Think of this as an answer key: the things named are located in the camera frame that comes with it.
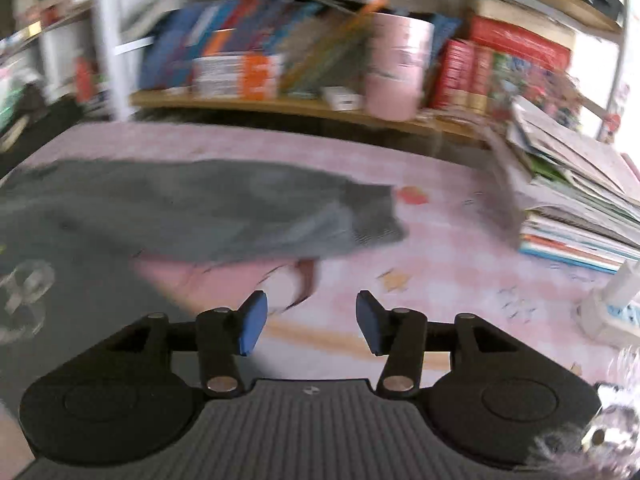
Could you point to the flat red book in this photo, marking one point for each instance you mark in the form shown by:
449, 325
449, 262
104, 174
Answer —
520, 42

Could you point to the white power strip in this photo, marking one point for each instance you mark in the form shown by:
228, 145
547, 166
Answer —
612, 310

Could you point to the dark grey garment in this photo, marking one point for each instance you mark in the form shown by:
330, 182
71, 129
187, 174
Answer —
200, 210

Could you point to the small white box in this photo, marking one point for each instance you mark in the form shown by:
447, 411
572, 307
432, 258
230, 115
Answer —
341, 98

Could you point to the wooden bookshelf with white frame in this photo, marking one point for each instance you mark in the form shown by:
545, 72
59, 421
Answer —
310, 105

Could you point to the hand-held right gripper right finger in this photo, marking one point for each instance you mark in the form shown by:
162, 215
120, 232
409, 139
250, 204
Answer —
368, 324

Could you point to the orange and white boxes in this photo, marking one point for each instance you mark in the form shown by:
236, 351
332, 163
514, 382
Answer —
235, 76

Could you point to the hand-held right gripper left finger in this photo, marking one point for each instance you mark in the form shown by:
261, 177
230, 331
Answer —
253, 324

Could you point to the pink checked table cover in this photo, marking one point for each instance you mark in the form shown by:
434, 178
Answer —
450, 280

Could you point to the row of colourful books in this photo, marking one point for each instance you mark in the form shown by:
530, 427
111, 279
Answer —
280, 35

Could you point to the stack of magazines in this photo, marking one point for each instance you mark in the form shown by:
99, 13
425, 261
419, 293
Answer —
575, 195

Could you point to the standing red books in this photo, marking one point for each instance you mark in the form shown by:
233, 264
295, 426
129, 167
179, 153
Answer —
462, 77

